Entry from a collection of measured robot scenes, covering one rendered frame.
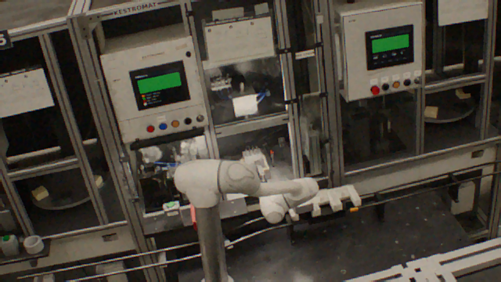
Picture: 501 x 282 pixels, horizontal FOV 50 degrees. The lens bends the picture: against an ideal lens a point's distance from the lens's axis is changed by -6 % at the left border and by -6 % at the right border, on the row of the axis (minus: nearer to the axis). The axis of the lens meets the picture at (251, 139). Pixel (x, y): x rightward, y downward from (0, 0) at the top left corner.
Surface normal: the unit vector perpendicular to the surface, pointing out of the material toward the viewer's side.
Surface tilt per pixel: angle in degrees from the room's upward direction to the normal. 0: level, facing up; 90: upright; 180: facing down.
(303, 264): 0
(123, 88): 90
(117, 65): 90
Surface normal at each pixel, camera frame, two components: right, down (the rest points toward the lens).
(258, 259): -0.13, -0.84
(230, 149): 0.18, 0.50
